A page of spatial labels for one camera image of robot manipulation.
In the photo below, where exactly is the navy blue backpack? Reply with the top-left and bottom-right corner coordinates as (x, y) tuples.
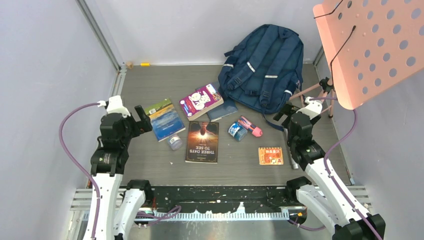
(218, 24), (304, 116)

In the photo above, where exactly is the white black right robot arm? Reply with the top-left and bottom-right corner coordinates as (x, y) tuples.
(273, 100), (386, 240)

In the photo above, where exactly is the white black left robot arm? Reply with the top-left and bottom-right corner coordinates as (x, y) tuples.
(83, 105), (154, 240)

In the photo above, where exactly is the blue green landscape book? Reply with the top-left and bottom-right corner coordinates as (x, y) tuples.
(144, 98), (186, 142)

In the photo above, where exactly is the pink pencil case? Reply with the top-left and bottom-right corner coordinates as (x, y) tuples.
(237, 116), (263, 137)

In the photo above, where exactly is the silver metal cylinder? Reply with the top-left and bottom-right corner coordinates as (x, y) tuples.
(283, 128), (299, 170)

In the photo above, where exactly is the small clear plastic jar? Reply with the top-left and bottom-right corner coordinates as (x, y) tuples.
(167, 133), (183, 151)

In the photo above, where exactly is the orange spiral notepad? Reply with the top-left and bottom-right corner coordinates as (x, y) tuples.
(258, 147), (284, 166)

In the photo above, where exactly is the yellow tape piece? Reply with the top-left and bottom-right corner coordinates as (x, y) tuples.
(140, 62), (151, 67)

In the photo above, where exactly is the small wooden cube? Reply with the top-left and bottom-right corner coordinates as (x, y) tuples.
(125, 61), (134, 69)

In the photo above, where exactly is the blue lidded round container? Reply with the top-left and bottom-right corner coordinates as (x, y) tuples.
(228, 121), (248, 142)

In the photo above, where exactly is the dark blue notebook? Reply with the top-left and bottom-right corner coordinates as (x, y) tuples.
(207, 81), (238, 122)

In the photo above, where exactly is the purple cartoon book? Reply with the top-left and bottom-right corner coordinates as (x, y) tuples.
(179, 83), (224, 121)

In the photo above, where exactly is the dark Three Days book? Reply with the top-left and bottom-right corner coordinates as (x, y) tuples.
(184, 121), (219, 164)

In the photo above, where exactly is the pink perforated stand board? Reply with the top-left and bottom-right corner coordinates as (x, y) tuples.
(313, 0), (424, 110)

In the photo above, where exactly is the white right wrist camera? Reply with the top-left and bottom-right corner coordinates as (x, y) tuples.
(302, 97), (323, 119)

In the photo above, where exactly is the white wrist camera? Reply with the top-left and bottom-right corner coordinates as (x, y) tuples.
(302, 97), (323, 119)
(97, 95), (131, 118)

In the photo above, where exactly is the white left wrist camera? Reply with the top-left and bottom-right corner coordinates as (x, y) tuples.
(97, 95), (131, 118)

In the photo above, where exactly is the aluminium frame rail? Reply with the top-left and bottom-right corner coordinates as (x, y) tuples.
(76, 0), (121, 72)

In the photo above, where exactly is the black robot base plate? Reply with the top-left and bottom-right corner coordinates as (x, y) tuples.
(141, 185), (302, 214)

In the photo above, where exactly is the black thin stand cable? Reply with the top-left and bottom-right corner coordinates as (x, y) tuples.
(313, 0), (357, 90)

